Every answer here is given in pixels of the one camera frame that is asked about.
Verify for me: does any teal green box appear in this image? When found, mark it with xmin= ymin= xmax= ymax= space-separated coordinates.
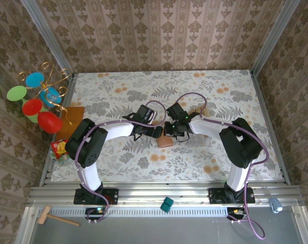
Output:
xmin=161 ymin=196 xmax=174 ymax=213

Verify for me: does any brown wooden stand base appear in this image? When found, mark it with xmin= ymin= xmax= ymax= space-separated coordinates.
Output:
xmin=54 ymin=106 xmax=85 ymax=142

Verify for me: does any red yellow snack packet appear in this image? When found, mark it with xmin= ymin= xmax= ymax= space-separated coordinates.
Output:
xmin=50 ymin=138 xmax=70 ymax=162

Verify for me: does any small circuit board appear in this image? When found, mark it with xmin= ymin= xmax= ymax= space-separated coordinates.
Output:
xmin=227 ymin=207 xmax=249 ymax=221
xmin=84 ymin=207 xmax=109 ymax=221

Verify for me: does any red wine glass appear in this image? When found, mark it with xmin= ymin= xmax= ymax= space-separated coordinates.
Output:
xmin=22 ymin=99 xmax=63 ymax=135

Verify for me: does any blue wine glass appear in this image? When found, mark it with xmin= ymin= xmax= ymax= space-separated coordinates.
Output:
xmin=25 ymin=72 xmax=62 ymax=107

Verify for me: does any white and blue clip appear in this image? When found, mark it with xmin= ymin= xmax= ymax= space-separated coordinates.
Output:
xmin=269 ymin=197 xmax=283 ymax=213

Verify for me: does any small wooden mallet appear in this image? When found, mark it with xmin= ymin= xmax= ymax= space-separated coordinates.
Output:
xmin=38 ymin=205 xmax=81 ymax=227

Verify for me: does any green wine glass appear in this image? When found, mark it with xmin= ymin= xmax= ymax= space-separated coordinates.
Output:
xmin=6 ymin=85 xmax=47 ymax=124

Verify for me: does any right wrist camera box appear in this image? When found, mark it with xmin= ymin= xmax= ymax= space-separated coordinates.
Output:
xmin=166 ymin=103 xmax=188 ymax=121

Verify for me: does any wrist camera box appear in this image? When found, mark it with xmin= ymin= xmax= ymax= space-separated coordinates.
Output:
xmin=137 ymin=104 xmax=157 ymax=123
xmin=166 ymin=103 xmax=188 ymax=121

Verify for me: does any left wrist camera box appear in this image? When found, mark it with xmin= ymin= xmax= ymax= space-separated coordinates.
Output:
xmin=137 ymin=104 xmax=157 ymax=123

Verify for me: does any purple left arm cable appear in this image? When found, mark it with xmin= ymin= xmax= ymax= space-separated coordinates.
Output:
xmin=75 ymin=100 xmax=167 ymax=224

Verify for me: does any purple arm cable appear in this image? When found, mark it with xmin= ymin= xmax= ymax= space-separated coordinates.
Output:
xmin=75 ymin=100 xmax=167 ymax=224
xmin=178 ymin=91 xmax=269 ymax=241

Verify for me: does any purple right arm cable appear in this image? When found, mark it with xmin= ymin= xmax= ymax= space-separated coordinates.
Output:
xmin=178 ymin=91 xmax=269 ymax=241

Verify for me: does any aluminium mounting rail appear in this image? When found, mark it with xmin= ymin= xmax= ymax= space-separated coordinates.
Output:
xmin=26 ymin=185 xmax=307 ymax=207

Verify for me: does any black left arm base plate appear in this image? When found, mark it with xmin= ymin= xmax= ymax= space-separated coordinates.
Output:
xmin=73 ymin=188 xmax=119 ymax=205

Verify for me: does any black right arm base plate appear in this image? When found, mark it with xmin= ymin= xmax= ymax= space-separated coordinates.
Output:
xmin=208 ymin=187 xmax=256 ymax=204

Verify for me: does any slotted cable duct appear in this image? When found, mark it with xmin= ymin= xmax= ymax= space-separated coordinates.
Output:
xmin=38 ymin=206 xmax=246 ymax=218

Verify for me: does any gold wire glass stand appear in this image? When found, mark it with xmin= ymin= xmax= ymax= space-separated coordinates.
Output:
xmin=18 ymin=62 xmax=73 ymax=125

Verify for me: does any aluminium frame post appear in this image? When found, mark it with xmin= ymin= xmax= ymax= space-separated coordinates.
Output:
xmin=20 ymin=0 xmax=74 ymax=75
xmin=250 ymin=0 xmax=301 ymax=75

